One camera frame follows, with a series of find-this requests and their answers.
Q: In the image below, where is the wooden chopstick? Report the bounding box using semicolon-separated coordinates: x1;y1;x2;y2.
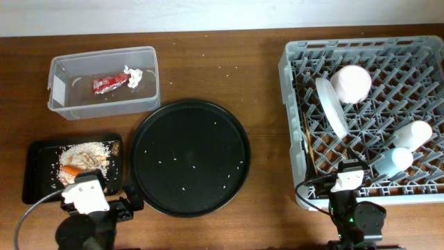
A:
303;112;317;176

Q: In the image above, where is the orange carrot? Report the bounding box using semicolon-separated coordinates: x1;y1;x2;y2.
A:
60;165;83;177

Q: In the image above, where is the blue plastic cup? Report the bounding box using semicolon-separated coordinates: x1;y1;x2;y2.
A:
374;147;413;178

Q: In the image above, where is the grey plate with food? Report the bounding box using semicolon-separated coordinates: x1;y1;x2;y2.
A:
315;78;348;139

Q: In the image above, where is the small white cup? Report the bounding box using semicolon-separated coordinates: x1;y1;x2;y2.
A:
393;120;433;152

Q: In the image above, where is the red snack wrapper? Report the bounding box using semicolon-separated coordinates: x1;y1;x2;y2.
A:
92;73;130;94

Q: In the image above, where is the white tissue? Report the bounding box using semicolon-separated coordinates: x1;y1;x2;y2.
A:
123;65;143;88

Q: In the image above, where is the white plastic fork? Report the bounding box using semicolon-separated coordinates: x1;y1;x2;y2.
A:
301;133;309;154

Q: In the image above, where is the brown food scrap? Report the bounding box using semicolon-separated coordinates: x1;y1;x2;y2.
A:
110;141;121;156

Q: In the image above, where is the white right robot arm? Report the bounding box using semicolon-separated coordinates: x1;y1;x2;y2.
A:
295;166;386;250

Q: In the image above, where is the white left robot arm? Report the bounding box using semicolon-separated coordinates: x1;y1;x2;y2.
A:
13;170;144;249

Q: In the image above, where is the grey dishwasher rack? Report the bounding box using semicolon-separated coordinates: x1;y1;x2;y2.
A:
278;36;443;208

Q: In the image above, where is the rice and peanut shell pile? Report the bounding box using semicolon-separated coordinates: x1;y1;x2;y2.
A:
47;140;122;195

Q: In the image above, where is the round black tray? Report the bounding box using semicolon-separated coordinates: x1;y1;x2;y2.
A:
128;99;251;218

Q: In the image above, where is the black rectangular tray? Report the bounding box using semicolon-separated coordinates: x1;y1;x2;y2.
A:
22;133;123;205

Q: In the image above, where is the clear plastic bin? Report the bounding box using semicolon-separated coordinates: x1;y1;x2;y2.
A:
48;47;160;120

